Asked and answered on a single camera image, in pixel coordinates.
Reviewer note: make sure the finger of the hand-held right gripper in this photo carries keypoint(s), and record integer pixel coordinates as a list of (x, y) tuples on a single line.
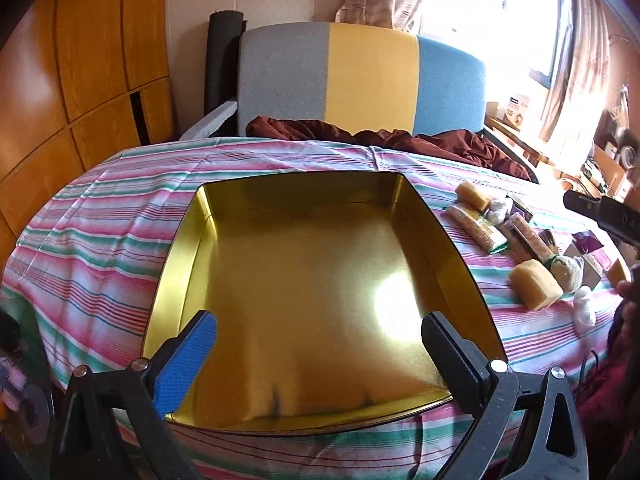
[(600, 212)]

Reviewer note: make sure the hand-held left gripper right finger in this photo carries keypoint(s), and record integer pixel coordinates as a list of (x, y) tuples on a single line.
[(450, 355)]

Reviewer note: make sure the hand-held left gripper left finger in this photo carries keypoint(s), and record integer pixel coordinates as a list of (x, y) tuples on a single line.
[(187, 360)]

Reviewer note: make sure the small cardboard box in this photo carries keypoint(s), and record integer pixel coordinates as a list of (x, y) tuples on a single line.
[(594, 270)]

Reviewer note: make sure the white cake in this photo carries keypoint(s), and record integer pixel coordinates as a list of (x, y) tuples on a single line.
[(567, 271)]

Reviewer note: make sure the small green box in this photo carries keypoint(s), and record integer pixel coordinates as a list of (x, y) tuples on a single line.
[(520, 205)]

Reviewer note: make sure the large yellow cake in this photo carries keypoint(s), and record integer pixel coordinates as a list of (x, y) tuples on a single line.
[(535, 284)]

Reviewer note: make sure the clear white ball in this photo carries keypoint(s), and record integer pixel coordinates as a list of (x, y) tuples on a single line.
[(497, 211), (584, 310)]

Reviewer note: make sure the cracker packet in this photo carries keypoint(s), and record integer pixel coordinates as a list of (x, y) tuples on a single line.
[(472, 227), (522, 235)]

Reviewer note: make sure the gold tin box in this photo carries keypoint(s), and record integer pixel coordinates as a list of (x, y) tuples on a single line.
[(310, 285)]

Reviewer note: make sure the person's right hand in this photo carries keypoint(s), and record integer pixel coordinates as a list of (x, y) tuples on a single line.
[(630, 292)]

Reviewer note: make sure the brown cardboard box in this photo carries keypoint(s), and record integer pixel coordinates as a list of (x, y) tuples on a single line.
[(607, 165)]

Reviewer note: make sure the dark yellow snack packet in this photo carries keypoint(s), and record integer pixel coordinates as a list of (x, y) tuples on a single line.
[(547, 240)]

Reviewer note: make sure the orange cake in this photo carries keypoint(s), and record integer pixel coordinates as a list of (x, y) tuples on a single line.
[(618, 271)]

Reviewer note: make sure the cluttered wooden desk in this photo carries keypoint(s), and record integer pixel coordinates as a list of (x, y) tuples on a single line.
[(510, 135)]

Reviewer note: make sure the small yellow cake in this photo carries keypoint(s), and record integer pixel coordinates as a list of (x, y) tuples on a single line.
[(474, 195)]

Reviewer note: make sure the white carton box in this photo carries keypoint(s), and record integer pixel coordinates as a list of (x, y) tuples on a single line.
[(519, 110)]

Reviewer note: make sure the dark red blanket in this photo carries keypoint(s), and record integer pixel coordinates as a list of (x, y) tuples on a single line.
[(450, 147)]

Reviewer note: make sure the dark red garment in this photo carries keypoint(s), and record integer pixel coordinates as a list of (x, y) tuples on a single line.
[(610, 395)]

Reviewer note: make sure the striped tablecloth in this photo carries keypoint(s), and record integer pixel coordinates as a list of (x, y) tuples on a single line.
[(100, 220)]

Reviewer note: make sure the window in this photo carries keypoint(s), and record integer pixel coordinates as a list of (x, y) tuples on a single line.
[(500, 10)]

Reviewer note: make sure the grey yellow blue chair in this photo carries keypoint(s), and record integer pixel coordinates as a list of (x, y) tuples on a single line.
[(280, 75)]

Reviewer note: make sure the black rolled mat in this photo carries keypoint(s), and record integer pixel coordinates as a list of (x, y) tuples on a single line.
[(220, 60)]

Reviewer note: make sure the wooden wardrobe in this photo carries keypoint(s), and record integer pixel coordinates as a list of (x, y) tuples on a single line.
[(90, 35)]

